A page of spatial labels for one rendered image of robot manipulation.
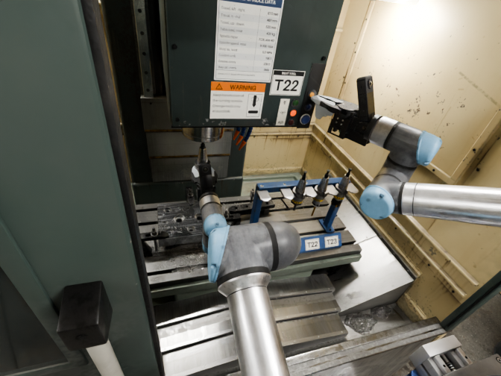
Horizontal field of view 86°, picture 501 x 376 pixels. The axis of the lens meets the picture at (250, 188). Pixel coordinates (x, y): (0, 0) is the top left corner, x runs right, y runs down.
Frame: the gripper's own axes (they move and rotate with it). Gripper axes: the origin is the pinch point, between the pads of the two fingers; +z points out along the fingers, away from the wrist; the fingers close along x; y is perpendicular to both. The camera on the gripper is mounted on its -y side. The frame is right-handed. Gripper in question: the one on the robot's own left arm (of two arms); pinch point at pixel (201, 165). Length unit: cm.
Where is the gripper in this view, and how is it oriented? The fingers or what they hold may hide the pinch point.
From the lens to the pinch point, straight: 115.9
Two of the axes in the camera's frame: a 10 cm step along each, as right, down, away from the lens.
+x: 9.5, -0.7, 2.9
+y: -1.3, 7.8, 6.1
